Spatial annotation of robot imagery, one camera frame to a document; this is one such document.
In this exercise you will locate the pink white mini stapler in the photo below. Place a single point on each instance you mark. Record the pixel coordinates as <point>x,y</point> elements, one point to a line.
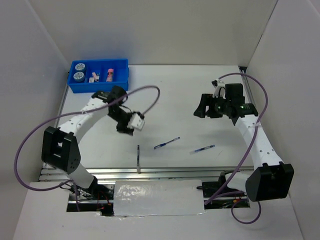
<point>95,76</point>

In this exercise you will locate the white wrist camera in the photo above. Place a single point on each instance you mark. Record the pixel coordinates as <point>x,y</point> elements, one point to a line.
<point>136,121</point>
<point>219,88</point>

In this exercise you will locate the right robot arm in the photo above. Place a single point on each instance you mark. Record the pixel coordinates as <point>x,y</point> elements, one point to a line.
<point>271,178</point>

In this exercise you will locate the aluminium front rail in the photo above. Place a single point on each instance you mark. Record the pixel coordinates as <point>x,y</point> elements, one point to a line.
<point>154,173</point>

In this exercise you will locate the blue compartment tray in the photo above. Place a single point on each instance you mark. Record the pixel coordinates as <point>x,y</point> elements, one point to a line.
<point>100,66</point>

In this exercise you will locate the aluminium rail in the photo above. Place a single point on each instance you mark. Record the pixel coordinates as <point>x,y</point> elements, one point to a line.
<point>258,144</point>
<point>154,173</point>

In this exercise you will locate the dark blue gel pen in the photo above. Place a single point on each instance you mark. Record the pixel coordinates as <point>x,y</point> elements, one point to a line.
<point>201,149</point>

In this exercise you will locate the pink capped marker tube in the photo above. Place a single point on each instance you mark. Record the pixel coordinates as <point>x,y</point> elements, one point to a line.
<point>110,75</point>

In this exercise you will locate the silver foil cover sheet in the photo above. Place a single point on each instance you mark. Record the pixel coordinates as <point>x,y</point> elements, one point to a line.
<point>158,198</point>

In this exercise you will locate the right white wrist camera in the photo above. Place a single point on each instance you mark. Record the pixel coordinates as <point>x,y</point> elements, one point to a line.
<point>219,88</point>

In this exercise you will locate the aluminium right rail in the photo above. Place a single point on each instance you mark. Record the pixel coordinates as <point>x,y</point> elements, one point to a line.
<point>258,144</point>

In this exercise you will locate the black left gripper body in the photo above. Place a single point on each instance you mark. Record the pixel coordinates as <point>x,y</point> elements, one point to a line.
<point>120,115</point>

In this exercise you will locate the blue clear ballpoint pen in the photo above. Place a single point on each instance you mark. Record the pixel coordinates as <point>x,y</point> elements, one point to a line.
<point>166,143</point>

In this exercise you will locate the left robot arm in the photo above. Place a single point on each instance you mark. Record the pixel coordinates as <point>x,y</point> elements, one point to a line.
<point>60,146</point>

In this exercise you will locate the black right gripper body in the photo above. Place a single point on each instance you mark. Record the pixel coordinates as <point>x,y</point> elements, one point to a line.
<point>218,107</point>

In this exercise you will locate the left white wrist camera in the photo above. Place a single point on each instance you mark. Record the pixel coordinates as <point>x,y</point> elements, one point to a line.
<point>136,121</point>

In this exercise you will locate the black gel pen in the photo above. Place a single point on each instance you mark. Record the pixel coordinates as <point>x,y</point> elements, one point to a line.
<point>138,166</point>

